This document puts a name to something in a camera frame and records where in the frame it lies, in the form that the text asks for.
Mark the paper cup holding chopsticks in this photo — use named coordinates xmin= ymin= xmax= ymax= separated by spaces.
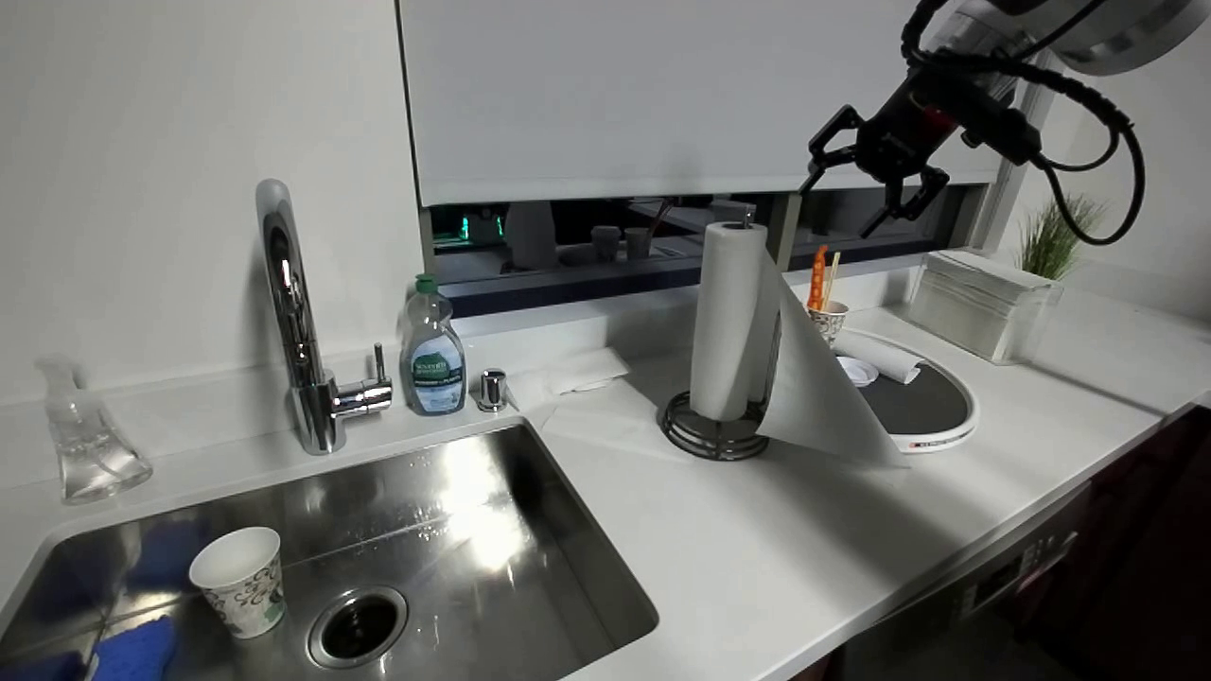
xmin=810 ymin=297 xmax=852 ymax=348

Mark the stainless steel sink basin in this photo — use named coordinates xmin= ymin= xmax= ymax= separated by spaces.
xmin=0 ymin=416 xmax=664 ymax=681

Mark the white paper towel roll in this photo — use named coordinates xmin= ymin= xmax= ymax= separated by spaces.
xmin=685 ymin=219 xmax=912 ymax=469

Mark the clear dish soap bottle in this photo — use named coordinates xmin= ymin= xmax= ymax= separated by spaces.
xmin=398 ymin=268 xmax=473 ymax=420

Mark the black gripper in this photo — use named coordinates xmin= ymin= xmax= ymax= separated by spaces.
xmin=804 ymin=70 xmax=984 ymax=240

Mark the chrome kitchen faucet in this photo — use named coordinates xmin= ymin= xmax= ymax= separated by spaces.
xmin=255 ymin=172 xmax=398 ymax=457

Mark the green potted plant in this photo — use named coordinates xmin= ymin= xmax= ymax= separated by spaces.
xmin=1017 ymin=200 xmax=1098 ymax=283

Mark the black wire paper towel holder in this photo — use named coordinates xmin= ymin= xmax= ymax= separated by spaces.
xmin=660 ymin=209 xmax=774 ymax=464

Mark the small chrome counter knob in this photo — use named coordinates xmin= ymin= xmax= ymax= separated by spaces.
xmin=468 ymin=365 xmax=510 ymax=416

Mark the patterned paper cup without lid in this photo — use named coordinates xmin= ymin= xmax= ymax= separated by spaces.
xmin=185 ymin=520 xmax=290 ymax=643

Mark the white roller blind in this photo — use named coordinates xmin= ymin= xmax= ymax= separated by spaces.
xmin=398 ymin=0 xmax=1068 ymax=210

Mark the dark under-counter cabinet front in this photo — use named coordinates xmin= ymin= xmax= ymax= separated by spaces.
xmin=791 ymin=408 xmax=1211 ymax=681

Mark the rolled white cloth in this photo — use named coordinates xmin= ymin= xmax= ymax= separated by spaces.
xmin=835 ymin=330 xmax=929 ymax=388

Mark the white rectangular planter box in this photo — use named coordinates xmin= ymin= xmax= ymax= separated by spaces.
xmin=901 ymin=247 xmax=1059 ymax=365

